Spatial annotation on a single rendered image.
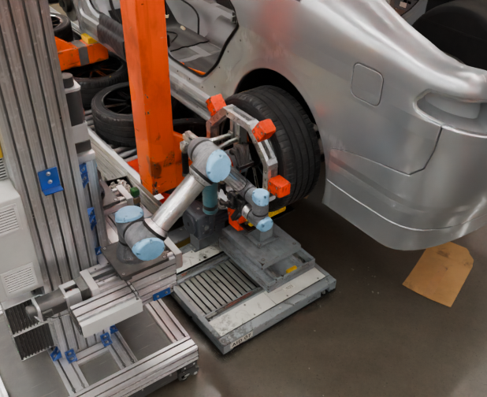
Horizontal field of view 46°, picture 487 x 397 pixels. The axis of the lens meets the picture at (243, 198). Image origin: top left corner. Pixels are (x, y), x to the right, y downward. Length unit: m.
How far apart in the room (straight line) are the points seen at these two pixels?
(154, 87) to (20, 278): 1.18
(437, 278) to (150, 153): 1.90
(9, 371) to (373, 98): 2.08
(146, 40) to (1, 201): 1.12
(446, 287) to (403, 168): 1.40
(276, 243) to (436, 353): 1.08
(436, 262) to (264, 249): 1.14
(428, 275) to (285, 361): 1.13
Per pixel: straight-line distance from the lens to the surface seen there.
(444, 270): 3.83
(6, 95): 2.13
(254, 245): 3.44
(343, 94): 2.58
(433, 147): 2.37
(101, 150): 4.18
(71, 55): 4.99
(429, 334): 3.44
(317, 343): 3.25
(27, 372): 3.00
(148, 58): 2.96
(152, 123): 3.11
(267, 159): 2.80
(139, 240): 2.27
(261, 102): 2.90
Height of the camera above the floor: 2.50
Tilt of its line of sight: 37 degrees down
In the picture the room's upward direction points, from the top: 1 degrees clockwise
